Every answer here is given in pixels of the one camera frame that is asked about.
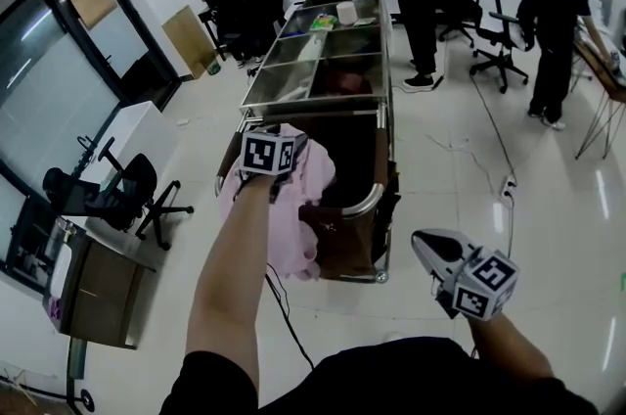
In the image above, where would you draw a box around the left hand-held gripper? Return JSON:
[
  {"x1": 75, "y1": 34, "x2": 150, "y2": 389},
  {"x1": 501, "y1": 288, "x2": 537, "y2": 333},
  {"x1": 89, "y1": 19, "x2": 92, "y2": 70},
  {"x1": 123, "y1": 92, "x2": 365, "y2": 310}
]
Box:
[{"x1": 233, "y1": 123, "x2": 310, "y2": 204}]

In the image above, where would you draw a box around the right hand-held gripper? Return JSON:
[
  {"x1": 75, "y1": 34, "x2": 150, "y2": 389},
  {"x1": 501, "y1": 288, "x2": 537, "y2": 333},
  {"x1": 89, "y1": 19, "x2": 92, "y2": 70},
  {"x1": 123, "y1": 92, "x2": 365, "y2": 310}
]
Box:
[{"x1": 411, "y1": 229, "x2": 520, "y2": 322}]

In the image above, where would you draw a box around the pink cloth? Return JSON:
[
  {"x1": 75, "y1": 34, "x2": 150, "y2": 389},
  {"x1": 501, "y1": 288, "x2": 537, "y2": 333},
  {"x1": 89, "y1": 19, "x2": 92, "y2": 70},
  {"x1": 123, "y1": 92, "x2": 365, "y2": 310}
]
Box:
[{"x1": 216, "y1": 133, "x2": 339, "y2": 283}]

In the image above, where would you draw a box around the stainless steel cart with rail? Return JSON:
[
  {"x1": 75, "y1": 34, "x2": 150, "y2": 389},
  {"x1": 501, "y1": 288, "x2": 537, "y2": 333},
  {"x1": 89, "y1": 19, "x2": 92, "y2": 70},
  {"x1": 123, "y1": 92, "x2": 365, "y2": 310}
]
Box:
[{"x1": 213, "y1": 0, "x2": 403, "y2": 286}]

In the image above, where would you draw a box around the person's left forearm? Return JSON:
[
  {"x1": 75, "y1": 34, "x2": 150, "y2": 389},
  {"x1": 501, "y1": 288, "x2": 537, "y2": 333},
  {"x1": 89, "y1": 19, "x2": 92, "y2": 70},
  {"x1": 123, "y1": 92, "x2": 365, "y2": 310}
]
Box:
[{"x1": 184, "y1": 173, "x2": 276, "y2": 368}]

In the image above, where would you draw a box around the person's right forearm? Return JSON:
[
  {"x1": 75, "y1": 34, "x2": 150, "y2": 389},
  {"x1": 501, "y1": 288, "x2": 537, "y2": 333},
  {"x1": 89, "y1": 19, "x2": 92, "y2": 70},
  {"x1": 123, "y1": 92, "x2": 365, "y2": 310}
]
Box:
[{"x1": 467, "y1": 310, "x2": 558, "y2": 381}]

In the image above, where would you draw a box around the dark brown cart bag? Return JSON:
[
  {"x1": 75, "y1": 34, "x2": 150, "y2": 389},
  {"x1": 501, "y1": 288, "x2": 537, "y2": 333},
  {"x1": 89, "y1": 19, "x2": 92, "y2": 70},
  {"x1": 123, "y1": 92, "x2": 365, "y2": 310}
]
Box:
[{"x1": 263, "y1": 112, "x2": 401, "y2": 280}]

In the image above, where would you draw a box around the red cloth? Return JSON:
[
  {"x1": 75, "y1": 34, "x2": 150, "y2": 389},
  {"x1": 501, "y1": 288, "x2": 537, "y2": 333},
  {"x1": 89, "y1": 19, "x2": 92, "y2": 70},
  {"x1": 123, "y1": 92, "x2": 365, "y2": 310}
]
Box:
[{"x1": 323, "y1": 69, "x2": 377, "y2": 97}]

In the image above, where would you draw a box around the white power strip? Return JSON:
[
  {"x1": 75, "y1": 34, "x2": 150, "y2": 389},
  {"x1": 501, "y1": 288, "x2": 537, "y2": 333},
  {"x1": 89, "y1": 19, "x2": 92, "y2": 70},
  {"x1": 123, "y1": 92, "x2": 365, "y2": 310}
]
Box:
[{"x1": 500, "y1": 174, "x2": 518, "y2": 203}]

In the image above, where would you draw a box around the cardboard sheet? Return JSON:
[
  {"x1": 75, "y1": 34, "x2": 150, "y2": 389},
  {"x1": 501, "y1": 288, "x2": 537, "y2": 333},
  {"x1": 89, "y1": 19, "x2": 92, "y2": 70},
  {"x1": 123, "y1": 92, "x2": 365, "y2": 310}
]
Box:
[{"x1": 160, "y1": 4, "x2": 220, "y2": 80}]

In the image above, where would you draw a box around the person's black shirt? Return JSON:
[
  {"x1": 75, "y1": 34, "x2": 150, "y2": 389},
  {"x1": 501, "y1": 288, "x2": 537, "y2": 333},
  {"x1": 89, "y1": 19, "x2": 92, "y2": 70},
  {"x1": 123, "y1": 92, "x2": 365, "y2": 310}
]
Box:
[{"x1": 156, "y1": 336, "x2": 615, "y2": 415}]

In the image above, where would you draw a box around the green packet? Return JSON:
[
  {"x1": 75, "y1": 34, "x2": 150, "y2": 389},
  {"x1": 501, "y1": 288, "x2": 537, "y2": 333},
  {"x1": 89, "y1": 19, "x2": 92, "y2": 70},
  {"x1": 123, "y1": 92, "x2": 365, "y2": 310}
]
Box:
[{"x1": 309, "y1": 12, "x2": 337, "y2": 32}]

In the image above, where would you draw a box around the white paper roll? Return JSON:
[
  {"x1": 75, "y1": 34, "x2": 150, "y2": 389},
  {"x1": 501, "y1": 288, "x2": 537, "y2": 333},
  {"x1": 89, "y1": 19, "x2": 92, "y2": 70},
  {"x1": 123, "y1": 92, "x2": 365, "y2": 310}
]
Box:
[{"x1": 335, "y1": 1, "x2": 359, "y2": 27}]

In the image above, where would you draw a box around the brown wooden cabinet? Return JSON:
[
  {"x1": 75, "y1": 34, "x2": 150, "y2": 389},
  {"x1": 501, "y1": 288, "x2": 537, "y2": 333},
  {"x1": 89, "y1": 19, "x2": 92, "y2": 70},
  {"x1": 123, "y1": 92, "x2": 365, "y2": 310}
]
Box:
[{"x1": 57, "y1": 230, "x2": 149, "y2": 351}]

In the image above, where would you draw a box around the white cable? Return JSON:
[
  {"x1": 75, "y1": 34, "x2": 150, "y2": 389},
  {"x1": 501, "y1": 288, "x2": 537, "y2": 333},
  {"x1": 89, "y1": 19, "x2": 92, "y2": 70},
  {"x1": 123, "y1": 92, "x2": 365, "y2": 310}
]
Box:
[{"x1": 425, "y1": 132, "x2": 515, "y2": 257}]

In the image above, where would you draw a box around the black floor cable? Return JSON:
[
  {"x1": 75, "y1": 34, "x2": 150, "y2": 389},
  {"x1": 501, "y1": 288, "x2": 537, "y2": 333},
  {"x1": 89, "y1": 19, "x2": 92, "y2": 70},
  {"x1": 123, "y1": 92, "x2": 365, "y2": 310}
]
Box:
[{"x1": 469, "y1": 72, "x2": 518, "y2": 179}]

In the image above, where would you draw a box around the glass door with black frame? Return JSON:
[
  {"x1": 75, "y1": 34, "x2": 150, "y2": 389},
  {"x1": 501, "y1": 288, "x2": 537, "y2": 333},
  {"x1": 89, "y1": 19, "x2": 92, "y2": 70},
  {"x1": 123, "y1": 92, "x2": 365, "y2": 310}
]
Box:
[{"x1": 0, "y1": 0, "x2": 183, "y2": 189}]

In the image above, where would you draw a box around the wooden table with wire legs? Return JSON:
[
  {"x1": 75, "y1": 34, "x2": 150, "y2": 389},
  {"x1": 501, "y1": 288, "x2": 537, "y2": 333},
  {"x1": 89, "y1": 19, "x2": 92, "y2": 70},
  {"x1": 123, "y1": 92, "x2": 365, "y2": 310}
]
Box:
[{"x1": 569, "y1": 28, "x2": 626, "y2": 161}]

